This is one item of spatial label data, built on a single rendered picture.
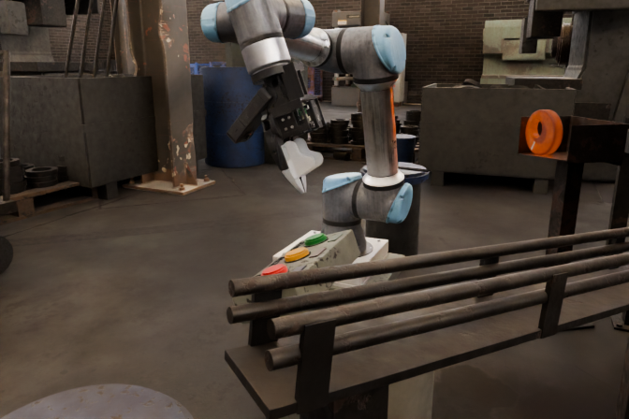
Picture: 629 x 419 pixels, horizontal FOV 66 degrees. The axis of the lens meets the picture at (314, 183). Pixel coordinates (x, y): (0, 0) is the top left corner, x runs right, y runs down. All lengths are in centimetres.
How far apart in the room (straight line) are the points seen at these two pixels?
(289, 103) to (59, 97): 287
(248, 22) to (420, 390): 63
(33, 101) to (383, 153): 287
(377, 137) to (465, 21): 1024
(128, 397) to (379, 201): 81
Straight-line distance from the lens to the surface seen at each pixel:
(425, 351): 40
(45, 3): 590
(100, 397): 83
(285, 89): 80
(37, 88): 372
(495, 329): 46
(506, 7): 1142
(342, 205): 140
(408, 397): 82
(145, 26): 384
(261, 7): 82
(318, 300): 38
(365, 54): 122
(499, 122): 371
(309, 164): 80
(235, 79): 430
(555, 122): 180
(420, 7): 1166
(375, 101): 126
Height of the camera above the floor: 90
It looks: 14 degrees down
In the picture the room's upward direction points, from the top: straight up
